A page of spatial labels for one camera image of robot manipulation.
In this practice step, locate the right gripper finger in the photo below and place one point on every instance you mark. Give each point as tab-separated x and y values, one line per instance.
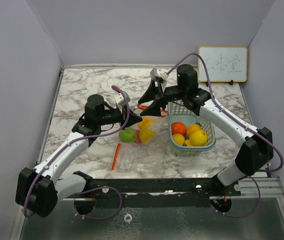
158	105
150	93

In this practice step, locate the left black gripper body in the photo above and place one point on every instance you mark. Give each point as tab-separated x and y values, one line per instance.
111	116

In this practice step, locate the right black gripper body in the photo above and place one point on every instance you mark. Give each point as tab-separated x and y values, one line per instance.
172	93

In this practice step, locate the green apple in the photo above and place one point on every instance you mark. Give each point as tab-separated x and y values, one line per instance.
127	135

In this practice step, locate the pink fruit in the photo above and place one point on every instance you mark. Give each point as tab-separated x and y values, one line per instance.
137	139

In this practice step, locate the clear zip top bag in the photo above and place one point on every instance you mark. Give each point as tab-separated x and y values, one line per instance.
126	151

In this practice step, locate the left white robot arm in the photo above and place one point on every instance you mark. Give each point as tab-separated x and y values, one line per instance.
39	189

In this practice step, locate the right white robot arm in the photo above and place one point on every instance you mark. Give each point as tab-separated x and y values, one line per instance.
255	144

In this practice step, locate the light blue plastic basket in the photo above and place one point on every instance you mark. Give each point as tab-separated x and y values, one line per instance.
178	112

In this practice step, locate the orange tangerine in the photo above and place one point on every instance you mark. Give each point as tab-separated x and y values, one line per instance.
178	128

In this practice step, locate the orange fruit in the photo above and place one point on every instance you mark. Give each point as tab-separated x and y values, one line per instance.
192	128

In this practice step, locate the small whiteboard with writing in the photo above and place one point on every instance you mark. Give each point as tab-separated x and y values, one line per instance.
225	63

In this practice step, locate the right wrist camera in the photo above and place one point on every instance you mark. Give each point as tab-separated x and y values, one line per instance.
158	76

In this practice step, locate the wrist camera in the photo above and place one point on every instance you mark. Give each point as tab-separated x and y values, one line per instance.
121	100
158	76

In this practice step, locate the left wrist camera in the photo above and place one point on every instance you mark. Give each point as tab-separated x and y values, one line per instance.
121	100

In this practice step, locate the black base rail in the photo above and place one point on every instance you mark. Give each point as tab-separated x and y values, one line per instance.
155	192

